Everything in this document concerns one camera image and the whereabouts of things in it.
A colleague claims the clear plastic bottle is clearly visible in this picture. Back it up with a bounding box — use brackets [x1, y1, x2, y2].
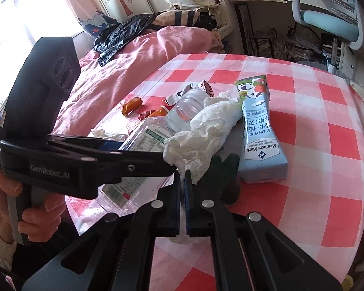
[96, 88, 214, 216]

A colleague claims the white tissue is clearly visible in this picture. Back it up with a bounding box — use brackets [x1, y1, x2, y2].
[163, 90, 242, 183]

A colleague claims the person's left hand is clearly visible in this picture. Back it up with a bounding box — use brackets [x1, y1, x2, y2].
[0, 168, 66, 244]

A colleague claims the orange peel piece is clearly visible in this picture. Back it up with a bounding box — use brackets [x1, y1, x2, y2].
[122, 97, 142, 117]

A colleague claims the pink duvet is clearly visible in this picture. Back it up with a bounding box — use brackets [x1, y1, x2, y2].
[52, 26, 223, 136]

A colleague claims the red checkered tablecloth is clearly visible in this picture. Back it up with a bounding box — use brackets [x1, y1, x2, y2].
[93, 53, 364, 280]

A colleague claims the red white snack wrapper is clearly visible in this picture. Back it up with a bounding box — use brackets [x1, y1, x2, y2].
[138, 80, 214, 121]

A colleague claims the blue milk carton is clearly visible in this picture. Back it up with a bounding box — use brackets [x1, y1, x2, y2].
[235, 75, 289, 183]

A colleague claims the black plastic bag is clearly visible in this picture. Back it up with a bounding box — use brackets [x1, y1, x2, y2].
[93, 12, 162, 67]

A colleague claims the pink curtain whale print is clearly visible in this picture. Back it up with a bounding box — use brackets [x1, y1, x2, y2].
[66, 0, 117, 38]

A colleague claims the striped beige pillow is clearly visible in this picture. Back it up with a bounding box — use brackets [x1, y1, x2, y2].
[148, 10, 217, 31]

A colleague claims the white tote bag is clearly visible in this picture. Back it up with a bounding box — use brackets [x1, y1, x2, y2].
[165, 0, 219, 13]

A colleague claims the grey blue office chair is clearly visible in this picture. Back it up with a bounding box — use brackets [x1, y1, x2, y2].
[292, 0, 364, 74]

